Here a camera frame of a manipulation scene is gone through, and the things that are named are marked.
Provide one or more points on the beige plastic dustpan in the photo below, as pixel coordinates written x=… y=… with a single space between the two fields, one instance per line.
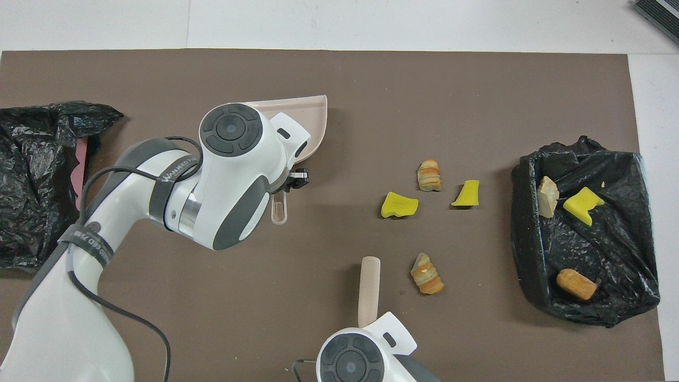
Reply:
x=310 y=116

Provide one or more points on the yellow sponge piece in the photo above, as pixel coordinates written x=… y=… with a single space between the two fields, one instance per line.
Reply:
x=581 y=206
x=467 y=195
x=399 y=205

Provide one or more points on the beige brush black bristles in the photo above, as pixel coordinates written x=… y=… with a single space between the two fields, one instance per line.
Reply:
x=368 y=286

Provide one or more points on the striped croissant bread piece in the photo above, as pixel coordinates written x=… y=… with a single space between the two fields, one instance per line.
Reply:
x=429 y=176
x=427 y=275
x=547 y=196

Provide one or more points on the brown bread roll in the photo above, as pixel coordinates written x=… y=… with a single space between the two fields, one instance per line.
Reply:
x=575 y=285

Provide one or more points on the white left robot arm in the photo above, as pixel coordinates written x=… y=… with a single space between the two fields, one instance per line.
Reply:
x=228 y=170

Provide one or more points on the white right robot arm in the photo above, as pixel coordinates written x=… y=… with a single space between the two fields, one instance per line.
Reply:
x=355 y=361

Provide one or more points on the black bag lined pink bin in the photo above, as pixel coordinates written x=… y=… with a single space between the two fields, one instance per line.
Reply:
x=37 y=175

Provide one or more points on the brown table mat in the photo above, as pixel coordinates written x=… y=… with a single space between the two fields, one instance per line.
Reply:
x=424 y=95

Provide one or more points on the dark ribbed panel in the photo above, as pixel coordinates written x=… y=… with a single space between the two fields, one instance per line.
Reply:
x=660 y=16

